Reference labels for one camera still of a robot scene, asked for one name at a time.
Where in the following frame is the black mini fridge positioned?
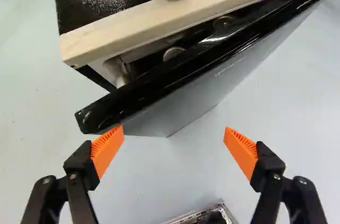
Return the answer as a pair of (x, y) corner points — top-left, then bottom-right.
(52, 0), (316, 94)

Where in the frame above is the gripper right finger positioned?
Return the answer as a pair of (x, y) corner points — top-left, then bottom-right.
(223, 125), (329, 224)

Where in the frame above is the silver-topped drink can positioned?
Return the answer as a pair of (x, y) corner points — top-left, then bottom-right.
(162, 46), (187, 62)
(212, 15), (236, 32)

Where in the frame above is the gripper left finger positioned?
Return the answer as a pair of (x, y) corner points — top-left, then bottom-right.
(20, 124), (125, 224)

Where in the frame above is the black fridge door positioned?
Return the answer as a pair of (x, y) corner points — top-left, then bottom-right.
(74, 0), (340, 139)

